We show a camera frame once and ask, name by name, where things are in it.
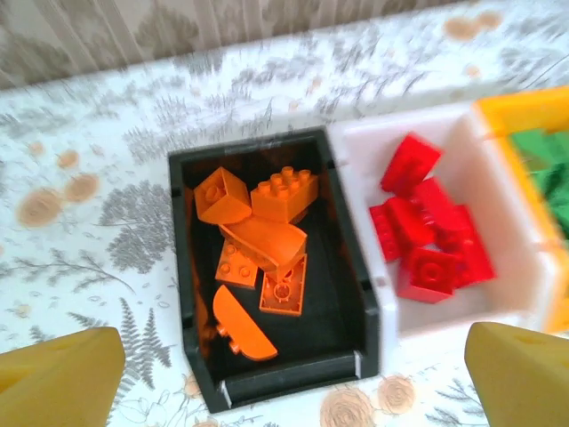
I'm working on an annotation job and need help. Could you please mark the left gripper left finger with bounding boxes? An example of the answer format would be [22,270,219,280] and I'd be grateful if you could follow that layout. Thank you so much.
[0,326,125,427]

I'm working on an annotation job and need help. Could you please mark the white plastic bin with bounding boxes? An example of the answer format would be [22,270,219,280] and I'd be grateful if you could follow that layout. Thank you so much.
[328,101,561,352]

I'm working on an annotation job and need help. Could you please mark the red lego brick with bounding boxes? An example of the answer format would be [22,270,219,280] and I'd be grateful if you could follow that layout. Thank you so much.
[411,176,459,223]
[437,204,497,288]
[380,132,445,197]
[397,246,459,306]
[368,197,435,263]

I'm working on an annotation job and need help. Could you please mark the floral patterned tablecloth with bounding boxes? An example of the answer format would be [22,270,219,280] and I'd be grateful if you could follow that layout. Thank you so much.
[0,0,569,427]

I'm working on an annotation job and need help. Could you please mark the green lego brick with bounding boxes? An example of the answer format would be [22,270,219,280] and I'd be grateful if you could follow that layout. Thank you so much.
[509,128,569,170]
[531,164,569,210]
[549,199,569,241]

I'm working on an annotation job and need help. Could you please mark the yellow plastic bin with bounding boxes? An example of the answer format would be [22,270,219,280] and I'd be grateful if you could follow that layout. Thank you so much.
[473,86,569,334]

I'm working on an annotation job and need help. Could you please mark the black plastic bin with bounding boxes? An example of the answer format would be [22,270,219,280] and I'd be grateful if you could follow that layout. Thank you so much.
[167,125,383,415]

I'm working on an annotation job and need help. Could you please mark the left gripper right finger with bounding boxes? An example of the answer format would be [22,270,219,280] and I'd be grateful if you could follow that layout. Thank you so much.
[465,322,569,427]

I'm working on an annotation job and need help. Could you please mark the orange lego brick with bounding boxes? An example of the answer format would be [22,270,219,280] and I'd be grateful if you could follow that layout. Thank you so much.
[218,218,309,272]
[193,166,252,223]
[250,166,320,223]
[214,242,259,288]
[259,253,308,316]
[212,284,279,361]

